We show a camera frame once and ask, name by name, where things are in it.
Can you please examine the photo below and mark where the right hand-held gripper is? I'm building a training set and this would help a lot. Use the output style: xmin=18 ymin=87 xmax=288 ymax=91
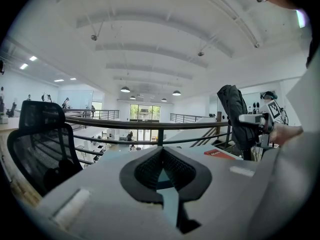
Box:
xmin=231 ymin=99 xmax=286 ymax=147

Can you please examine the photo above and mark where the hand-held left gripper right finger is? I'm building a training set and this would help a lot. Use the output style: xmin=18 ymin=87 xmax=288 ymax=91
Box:
xmin=161 ymin=146 xmax=213 ymax=202

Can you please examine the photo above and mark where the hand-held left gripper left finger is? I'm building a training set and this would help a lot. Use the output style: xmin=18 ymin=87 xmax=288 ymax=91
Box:
xmin=119 ymin=146 xmax=164 ymax=205

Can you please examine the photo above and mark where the person's right hand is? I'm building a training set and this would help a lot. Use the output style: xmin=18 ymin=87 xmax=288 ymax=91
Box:
xmin=269 ymin=123 xmax=305 ymax=147

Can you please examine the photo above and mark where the red book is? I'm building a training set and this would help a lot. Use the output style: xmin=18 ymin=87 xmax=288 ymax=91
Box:
xmin=203 ymin=148 xmax=237 ymax=161

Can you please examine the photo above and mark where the wooden staircase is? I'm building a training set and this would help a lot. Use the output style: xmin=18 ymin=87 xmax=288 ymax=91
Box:
xmin=189 ymin=125 xmax=235 ymax=150

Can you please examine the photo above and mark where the dark metal railing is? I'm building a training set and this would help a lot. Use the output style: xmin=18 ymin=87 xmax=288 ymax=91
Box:
xmin=63 ymin=115 xmax=235 ymax=165

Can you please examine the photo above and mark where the grey balcony railing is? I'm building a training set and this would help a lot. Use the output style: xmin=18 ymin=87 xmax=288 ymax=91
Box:
xmin=62 ymin=108 xmax=120 ymax=121
xmin=170 ymin=112 xmax=210 ymax=124

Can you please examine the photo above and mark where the black mesh office chair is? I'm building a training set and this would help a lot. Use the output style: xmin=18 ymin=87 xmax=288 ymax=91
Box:
xmin=6 ymin=100 xmax=84 ymax=197

